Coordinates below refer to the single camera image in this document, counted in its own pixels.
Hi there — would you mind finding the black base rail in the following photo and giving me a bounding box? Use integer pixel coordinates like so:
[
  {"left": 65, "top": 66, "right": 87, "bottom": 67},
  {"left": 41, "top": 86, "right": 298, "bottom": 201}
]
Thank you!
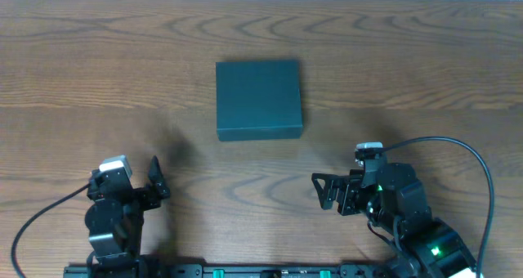
[{"left": 62, "top": 264, "right": 398, "bottom": 278}]

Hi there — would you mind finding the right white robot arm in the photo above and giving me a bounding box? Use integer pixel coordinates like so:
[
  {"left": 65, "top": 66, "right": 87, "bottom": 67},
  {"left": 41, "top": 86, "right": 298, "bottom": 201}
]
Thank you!
[{"left": 311, "top": 164, "right": 477, "bottom": 277}]

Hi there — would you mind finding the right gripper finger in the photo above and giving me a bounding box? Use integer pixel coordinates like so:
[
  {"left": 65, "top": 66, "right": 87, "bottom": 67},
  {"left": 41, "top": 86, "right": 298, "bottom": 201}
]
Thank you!
[
  {"left": 316, "top": 183, "right": 337, "bottom": 210},
  {"left": 311, "top": 173, "right": 339, "bottom": 192}
]

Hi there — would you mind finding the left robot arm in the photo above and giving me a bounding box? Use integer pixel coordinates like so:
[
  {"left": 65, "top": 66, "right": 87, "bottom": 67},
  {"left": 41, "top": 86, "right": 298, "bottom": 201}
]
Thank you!
[{"left": 84, "top": 155, "right": 171, "bottom": 277}]

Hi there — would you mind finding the dark green box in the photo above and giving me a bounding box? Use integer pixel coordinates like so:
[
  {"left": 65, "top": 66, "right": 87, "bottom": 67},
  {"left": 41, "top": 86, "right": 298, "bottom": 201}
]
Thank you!
[{"left": 216, "top": 60, "right": 303, "bottom": 141}]

